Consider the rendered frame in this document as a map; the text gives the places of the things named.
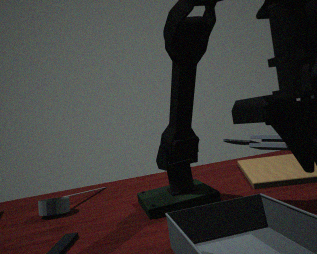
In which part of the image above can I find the light brown wooden board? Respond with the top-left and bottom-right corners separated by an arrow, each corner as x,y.
237,153 -> 317,189

